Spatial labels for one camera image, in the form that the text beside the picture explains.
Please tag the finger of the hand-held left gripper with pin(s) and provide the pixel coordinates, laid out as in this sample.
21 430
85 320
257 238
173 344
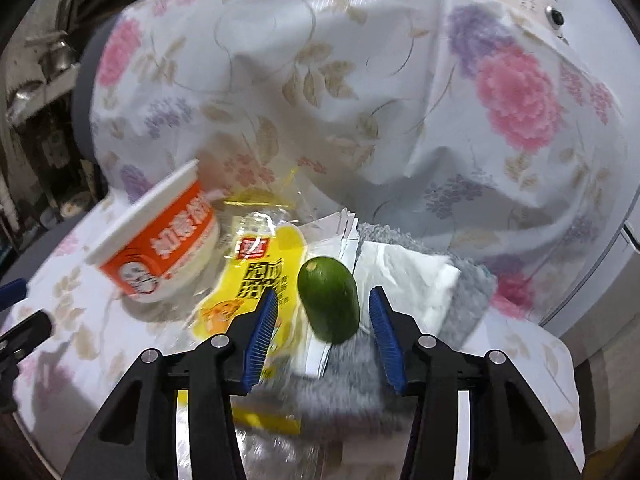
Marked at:
27 330
11 294

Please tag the orange instant noodle cup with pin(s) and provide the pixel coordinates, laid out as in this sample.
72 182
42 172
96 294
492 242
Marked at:
165 255

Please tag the metal pot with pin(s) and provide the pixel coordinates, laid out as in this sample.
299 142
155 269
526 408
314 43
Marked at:
60 55

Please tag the grey towel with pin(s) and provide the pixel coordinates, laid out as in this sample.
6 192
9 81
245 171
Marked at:
470 305

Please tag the white folded paper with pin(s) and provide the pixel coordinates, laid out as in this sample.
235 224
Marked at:
330 240

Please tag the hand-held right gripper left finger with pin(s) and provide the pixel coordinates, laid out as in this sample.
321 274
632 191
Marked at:
262 330

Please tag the white rice cooker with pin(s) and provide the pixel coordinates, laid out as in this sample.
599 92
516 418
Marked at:
530 0

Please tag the yellow plastic snack bag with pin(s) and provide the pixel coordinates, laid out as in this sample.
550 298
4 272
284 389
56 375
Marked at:
250 280

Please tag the floral printed cloth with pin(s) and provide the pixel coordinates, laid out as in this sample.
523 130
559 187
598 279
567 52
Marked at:
350 110

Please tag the white tissue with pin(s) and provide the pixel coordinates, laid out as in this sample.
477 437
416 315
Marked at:
405 280

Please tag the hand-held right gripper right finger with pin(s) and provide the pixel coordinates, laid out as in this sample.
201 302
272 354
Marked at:
385 332

